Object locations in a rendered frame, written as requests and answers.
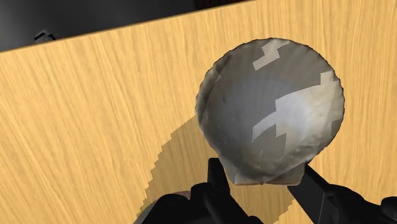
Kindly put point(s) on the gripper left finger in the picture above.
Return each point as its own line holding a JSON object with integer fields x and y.
{"x": 217, "y": 198}

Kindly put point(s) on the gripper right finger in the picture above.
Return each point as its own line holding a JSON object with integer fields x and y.
{"x": 335, "y": 204}

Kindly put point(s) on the grey white scallop shell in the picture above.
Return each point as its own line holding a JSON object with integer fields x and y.
{"x": 270, "y": 111}

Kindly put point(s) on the small dark grey object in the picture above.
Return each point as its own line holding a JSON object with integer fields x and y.
{"x": 44, "y": 36}

